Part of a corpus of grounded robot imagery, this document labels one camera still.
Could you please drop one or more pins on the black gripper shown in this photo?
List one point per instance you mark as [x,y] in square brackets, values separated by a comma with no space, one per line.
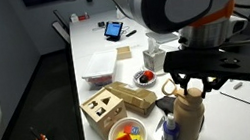
[197,77]

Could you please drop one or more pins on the tan bottle with loop cap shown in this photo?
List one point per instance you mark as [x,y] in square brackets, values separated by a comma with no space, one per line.
[188,120]

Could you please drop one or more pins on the small purple spray bottle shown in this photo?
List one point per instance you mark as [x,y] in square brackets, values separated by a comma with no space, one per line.
[171,137]

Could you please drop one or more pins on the black crumpled cloth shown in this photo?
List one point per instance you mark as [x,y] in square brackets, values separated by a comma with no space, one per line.
[167,104]

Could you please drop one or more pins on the grey marker piece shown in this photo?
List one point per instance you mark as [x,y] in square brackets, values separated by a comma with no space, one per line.
[238,86]

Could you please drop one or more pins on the red round toy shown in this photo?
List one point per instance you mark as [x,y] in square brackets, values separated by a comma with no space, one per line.
[148,75]

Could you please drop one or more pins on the black toy piece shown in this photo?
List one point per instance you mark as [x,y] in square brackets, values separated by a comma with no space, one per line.
[143,79]

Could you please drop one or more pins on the grey closed laptop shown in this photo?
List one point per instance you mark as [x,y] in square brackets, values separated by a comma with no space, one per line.
[160,37]

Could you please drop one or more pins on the metal spoon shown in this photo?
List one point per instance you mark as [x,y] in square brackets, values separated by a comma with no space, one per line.
[159,132]

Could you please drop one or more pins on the brown cardboard box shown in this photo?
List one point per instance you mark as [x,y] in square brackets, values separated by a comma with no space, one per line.
[136,97]

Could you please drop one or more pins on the small blue printed cube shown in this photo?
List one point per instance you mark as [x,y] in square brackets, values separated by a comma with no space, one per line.
[135,130]

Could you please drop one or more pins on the yellow bowl toy block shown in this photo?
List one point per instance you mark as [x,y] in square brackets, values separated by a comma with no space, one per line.
[136,138]

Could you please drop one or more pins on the slim black remote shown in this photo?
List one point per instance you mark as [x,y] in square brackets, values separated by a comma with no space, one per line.
[131,33]

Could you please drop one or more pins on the wooden shape sorter cube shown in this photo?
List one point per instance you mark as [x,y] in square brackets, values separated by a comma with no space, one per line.
[105,115]

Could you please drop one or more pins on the clear bin with white lid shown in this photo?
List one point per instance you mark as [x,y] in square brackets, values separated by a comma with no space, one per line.
[100,65]

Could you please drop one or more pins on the tablet with blue screen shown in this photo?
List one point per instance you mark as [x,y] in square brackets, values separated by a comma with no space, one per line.
[113,30]

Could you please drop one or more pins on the small black gadget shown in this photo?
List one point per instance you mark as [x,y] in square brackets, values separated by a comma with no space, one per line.
[101,24]

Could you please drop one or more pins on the small red packet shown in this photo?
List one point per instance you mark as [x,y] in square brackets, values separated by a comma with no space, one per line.
[83,17]

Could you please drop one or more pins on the small white box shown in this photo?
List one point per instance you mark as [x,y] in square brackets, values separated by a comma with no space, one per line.
[74,18]

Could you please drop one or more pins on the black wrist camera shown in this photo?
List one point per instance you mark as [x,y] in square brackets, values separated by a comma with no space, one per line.
[208,60]

